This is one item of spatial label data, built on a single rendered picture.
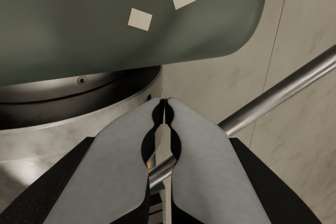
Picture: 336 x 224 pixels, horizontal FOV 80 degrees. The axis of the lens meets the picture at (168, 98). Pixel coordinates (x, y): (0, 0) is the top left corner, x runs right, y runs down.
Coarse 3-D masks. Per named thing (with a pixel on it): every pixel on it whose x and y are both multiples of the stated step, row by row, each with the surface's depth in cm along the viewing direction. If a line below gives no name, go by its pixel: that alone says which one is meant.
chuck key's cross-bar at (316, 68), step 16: (320, 64) 12; (288, 80) 13; (304, 80) 12; (272, 96) 13; (288, 96) 13; (240, 112) 14; (256, 112) 13; (224, 128) 14; (240, 128) 14; (176, 160) 15; (160, 176) 15
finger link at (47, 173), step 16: (80, 144) 8; (64, 160) 7; (80, 160) 7; (48, 176) 7; (64, 176) 7; (32, 192) 6; (48, 192) 6; (16, 208) 6; (32, 208) 6; (48, 208) 6
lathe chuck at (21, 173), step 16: (160, 96) 30; (160, 128) 33; (16, 160) 19; (32, 160) 19; (48, 160) 20; (0, 176) 20; (16, 176) 20; (32, 176) 20; (0, 192) 21; (16, 192) 21; (0, 208) 23
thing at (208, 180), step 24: (168, 120) 11; (192, 120) 10; (192, 144) 8; (216, 144) 8; (192, 168) 7; (216, 168) 7; (240, 168) 7; (192, 192) 6; (216, 192) 6; (240, 192) 6; (192, 216) 6; (216, 216) 6; (240, 216) 6; (264, 216) 6
